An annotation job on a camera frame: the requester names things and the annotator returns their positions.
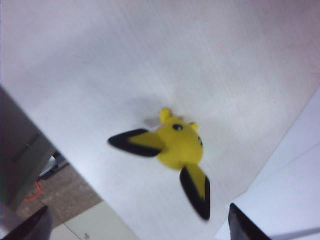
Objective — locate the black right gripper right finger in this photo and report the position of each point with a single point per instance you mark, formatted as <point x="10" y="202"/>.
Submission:
<point x="242" y="225"/>

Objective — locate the yellow black-eared mouse doll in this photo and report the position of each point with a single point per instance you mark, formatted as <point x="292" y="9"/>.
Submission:
<point x="180" y="147"/>

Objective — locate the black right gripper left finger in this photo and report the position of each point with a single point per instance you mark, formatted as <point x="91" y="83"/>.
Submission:
<point x="40" y="227"/>

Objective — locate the white paper sheets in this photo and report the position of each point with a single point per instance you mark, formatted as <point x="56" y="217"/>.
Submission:
<point x="287" y="175"/>

